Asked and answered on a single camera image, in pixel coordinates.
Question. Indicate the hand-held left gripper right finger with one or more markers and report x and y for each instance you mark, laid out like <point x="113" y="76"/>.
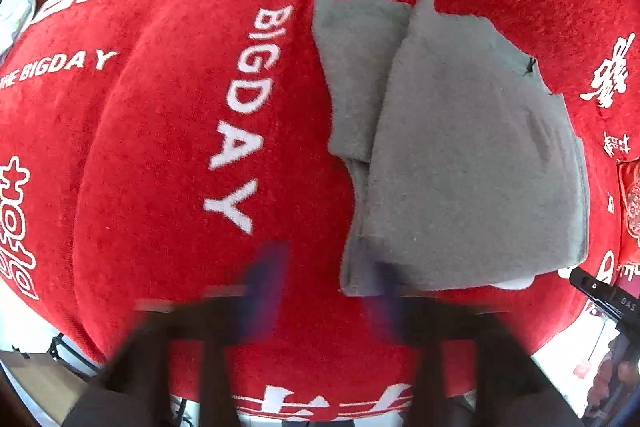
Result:
<point x="386" y="294"/>

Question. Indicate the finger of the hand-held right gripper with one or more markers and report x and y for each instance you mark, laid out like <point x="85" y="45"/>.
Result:
<point x="602" y="291"/>

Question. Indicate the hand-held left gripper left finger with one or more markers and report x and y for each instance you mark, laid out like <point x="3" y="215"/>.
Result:
<point x="265" y="279"/>

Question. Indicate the grey sweater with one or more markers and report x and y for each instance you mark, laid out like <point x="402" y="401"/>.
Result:
<point x="450" y="147"/>

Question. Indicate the red patterned cushion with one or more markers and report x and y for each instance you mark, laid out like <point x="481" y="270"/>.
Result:
<point x="631" y="207"/>

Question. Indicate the red printed blanket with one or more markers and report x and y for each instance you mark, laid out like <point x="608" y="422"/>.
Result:
<point x="150" y="132"/>

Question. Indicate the cardboard box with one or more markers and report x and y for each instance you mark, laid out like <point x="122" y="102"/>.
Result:
<point x="40" y="382"/>

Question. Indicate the clear plastic wrap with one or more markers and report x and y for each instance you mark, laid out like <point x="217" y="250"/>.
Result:
<point x="15" y="17"/>

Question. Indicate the black metal frame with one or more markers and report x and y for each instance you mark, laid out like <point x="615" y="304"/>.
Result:
<point x="70" y="349"/>

